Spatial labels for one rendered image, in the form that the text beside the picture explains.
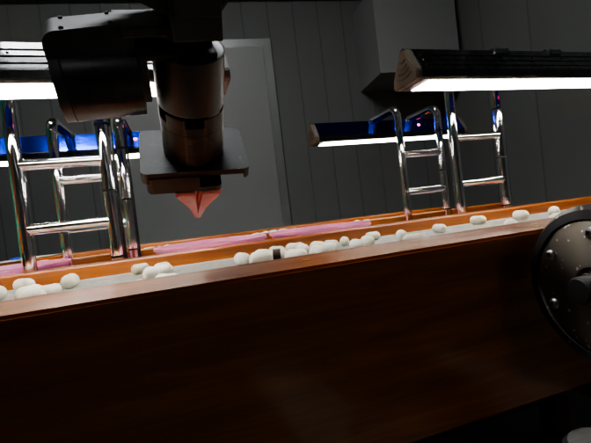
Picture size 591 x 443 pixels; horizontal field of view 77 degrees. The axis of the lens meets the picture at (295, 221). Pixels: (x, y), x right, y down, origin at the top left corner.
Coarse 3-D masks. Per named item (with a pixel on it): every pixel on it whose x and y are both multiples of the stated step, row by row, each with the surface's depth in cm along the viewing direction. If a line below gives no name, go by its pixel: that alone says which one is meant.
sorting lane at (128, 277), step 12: (540, 216) 86; (456, 228) 82; (468, 228) 79; (480, 228) 76; (384, 240) 74; (396, 240) 71; (192, 264) 70; (204, 264) 69; (216, 264) 66; (228, 264) 64; (108, 276) 66; (120, 276) 65; (132, 276) 63; (72, 288) 56
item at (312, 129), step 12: (384, 120) 135; (420, 120) 139; (432, 120) 140; (444, 120) 142; (456, 120) 143; (312, 132) 126; (324, 132) 126; (336, 132) 127; (348, 132) 128; (360, 132) 129; (372, 132) 130; (384, 132) 132; (408, 132) 134; (420, 132) 136; (432, 132) 137; (444, 132) 139; (312, 144) 128
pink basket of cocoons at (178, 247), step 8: (208, 240) 103; (216, 240) 103; (224, 240) 103; (232, 240) 102; (240, 240) 80; (248, 240) 82; (256, 240) 84; (160, 248) 91; (168, 248) 94; (176, 248) 78; (184, 248) 77; (192, 248) 77; (200, 248) 77
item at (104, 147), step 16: (16, 112) 69; (16, 128) 68; (96, 128) 72; (16, 144) 68; (112, 144) 73; (16, 160) 68; (32, 160) 69; (48, 160) 69; (64, 160) 70; (80, 160) 71; (96, 160) 72; (112, 160) 73; (16, 176) 68; (112, 176) 72; (16, 192) 68; (112, 192) 72; (16, 208) 68; (112, 208) 72; (16, 224) 68; (32, 224) 69; (48, 224) 69; (64, 224) 70; (80, 224) 71; (96, 224) 71; (112, 224) 72; (32, 240) 69; (112, 240) 72; (32, 256) 68; (112, 256) 72
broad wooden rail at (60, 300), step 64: (320, 256) 40; (384, 256) 36; (448, 256) 37; (512, 256) 40; (0, 320) 27; (64, 320) 28; (128, 320) 29; (192, 320) 30; (256, 320) 32; (320, 320) 33; (384, 320) 35; (448, 320) 37; (512, 320) 40; (0, 384) 26; (64, 384) 27; (128, 384) 29; (192, 384) 30; (256, 384) 32; (320, 384) 33; (384, 384) 35; (448, 384) 37; (512, 384) 39; (576, 384) 42
